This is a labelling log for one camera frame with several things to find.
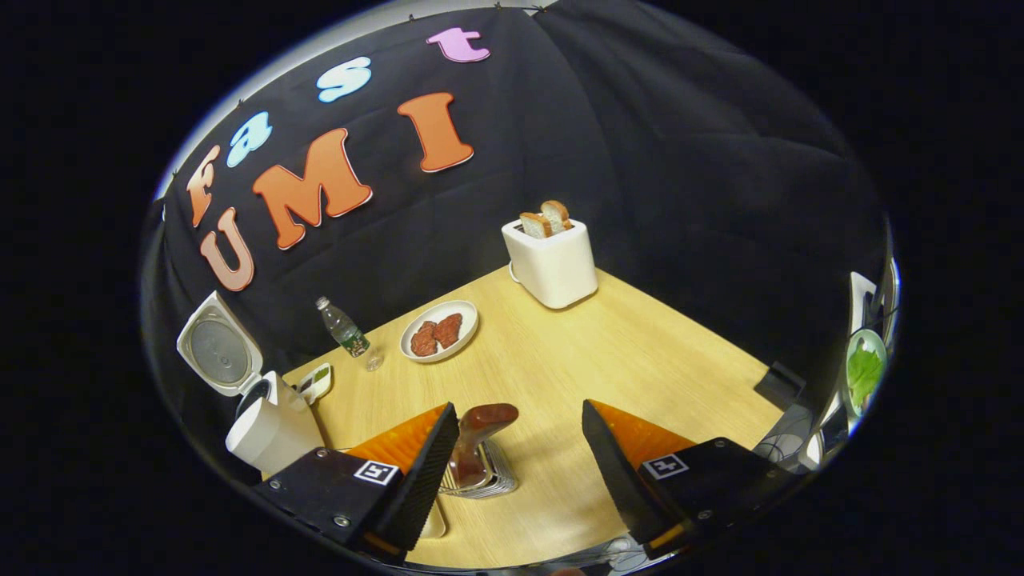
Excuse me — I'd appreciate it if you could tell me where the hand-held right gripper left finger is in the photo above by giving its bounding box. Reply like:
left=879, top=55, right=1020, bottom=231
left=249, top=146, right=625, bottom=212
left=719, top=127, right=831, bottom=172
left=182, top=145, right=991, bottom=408
left=250, top=402, right=461, bottom=566

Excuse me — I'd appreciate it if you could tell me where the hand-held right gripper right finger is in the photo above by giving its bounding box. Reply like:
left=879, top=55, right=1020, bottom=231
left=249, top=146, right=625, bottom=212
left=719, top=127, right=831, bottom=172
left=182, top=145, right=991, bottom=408
left=580, top=399, right=799, bottom=562

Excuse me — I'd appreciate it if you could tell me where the dark wooden spoon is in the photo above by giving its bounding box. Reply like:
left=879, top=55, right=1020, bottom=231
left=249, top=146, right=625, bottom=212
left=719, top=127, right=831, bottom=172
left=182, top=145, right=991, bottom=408
left=450, top=403, right=520, bottom=490

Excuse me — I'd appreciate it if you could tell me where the white rice cooker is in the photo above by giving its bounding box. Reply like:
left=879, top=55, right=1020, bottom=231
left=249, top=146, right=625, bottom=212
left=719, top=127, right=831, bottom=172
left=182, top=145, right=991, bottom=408
left=176, top=290, right=326, bottom=479

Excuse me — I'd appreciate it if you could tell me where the small cream dish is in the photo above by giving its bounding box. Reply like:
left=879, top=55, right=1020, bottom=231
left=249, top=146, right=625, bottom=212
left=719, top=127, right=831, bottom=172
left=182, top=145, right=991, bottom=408
left=416, top=498, right=447, bottom=540

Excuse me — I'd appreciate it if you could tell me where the white divided seasoning dish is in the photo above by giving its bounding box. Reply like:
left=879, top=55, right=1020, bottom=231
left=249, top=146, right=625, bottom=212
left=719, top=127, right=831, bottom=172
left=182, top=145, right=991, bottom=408
left=296, top=362, right=333, bottom=406

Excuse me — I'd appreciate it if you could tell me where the clear plastic water bottle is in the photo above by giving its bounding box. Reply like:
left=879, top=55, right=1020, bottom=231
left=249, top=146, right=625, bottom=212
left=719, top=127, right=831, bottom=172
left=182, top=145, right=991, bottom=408
left=315, top=296, right=385, bottom=373

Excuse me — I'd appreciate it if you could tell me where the white oval plate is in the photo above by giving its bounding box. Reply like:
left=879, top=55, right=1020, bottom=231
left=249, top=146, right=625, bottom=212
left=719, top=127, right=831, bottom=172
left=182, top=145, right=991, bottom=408
left=399, top=300, right=479, bottom=364

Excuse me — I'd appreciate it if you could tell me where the black stand block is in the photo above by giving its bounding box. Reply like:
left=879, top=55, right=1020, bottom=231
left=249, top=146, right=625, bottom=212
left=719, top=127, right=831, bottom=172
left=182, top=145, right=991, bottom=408
left=754, top=362, right=807, bottom=410

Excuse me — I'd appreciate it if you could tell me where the white toaster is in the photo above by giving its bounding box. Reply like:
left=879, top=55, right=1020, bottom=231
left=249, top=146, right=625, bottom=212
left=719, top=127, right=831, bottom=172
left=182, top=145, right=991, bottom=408
left=502, top=218, right=599, bottom=310

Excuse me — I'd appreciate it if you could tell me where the green leafy vegetable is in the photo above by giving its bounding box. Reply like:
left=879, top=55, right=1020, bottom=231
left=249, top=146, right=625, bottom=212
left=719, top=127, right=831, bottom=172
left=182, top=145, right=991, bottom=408
left=848, top=344, right=883, bottom=409

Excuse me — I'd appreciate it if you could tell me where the pale green bowl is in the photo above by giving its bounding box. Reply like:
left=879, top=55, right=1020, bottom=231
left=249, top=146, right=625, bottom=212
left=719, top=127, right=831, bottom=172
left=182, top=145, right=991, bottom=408
left=844, top=328, right=889, bottom=418

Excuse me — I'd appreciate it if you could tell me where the white side shelf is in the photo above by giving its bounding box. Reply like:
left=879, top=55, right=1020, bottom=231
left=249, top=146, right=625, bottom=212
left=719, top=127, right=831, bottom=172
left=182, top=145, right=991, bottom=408
left=800, top=270, right=901, bottom=473

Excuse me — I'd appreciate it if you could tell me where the black backdrop cloth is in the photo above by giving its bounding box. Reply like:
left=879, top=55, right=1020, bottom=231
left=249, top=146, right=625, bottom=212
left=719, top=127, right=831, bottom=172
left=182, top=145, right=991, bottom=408
left=142, top=0, right=889, bottom=481

